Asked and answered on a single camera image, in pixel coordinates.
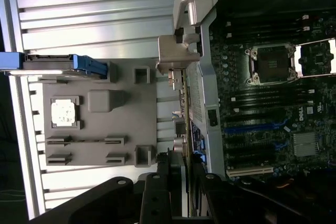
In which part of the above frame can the white expansion slot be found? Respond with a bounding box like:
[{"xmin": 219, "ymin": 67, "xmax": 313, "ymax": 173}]
[{"xmin": 226, "ymin": 165, "xmax": 274, "ymax": 179}]

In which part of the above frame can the blue expansion slot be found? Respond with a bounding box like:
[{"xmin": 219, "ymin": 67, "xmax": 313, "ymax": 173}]
[{"xmin": 224, "ymin": 121, "xmax": 288, "ymax": 135}]

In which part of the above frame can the green RAM stick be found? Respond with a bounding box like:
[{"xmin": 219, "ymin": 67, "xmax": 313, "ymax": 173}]
[{"xmin": 46, "ymin": 137, "xmax": 124, "ymax": 145}]

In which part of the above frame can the grey parts rack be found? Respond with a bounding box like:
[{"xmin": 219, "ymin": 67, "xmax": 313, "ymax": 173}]
[{"xmin": 38, "ymin": 60, "xmax": 158, "ymax": 168}]

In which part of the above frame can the silver chipset heatsink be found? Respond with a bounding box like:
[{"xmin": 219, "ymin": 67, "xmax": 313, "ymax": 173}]
[{"xmin": 292, "ymin": 131, "xmax": 320, "ymax": 157}]

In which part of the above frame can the open PC case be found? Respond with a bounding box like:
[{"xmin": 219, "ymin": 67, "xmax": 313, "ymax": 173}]
[{"xmin": 173, "ymin": 0, "xmax": 336, "ymax": 198}]

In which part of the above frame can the green motherboard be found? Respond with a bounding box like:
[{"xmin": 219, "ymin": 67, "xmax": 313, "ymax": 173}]
[{"xmin": 209, "ymin": 18, "xmax": 336, "ymax": 183}]

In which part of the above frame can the silver CPU chip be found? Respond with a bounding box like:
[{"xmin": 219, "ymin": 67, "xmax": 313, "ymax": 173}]
[{"xmin": 51, "ymin": 100, "xmax": 76, "ymax": 127}]

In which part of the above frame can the CPU socket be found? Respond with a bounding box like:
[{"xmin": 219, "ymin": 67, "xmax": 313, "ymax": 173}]
[{"xmin": 245, "ymin": 43, "xmax": 298, "ymax": 86}]

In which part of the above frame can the blue disk carrier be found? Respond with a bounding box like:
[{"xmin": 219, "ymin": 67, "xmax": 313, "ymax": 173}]
[{"xmin": 0, "ymin": 51, "xmax": 109, "ymax": 79}]

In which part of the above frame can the metal socket cover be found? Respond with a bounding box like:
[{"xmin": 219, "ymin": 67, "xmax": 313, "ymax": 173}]
[{"xmin": 294, "ymin": 39, "xmax": 336, "ymax": 78}]

